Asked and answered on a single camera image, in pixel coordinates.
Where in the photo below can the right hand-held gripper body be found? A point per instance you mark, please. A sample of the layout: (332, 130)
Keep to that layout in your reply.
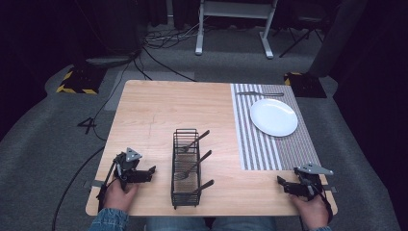
(308, 183)

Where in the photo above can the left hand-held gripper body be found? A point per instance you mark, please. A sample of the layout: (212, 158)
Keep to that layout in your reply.
(127, 164)

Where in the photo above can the person's right hand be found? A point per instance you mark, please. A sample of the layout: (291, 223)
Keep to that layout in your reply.
(314, 213)

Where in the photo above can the person's left hand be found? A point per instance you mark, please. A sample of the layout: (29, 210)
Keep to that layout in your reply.
(118, 199)

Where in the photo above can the grey tape strip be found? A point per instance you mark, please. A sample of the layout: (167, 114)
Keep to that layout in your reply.
(96, 183)
(330, 189)

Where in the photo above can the striped grey placemat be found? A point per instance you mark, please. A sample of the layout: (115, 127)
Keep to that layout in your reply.
(263, 154)

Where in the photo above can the white plate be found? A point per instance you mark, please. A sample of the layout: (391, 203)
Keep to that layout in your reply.
(273, 117)

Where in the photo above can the black yellow striped base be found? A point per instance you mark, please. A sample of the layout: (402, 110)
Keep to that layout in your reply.
(81, 82)
(306, 86)

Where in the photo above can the dark round stand base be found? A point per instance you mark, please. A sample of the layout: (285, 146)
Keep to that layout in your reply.
(107, 61)

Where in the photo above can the black tripod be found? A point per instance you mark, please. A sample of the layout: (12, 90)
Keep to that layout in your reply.
(300, 38)

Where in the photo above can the grey curtain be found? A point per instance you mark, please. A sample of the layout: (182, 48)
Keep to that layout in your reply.
(336, 38)

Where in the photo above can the white metal stand frame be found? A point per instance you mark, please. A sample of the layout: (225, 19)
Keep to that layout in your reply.
(235, 9)

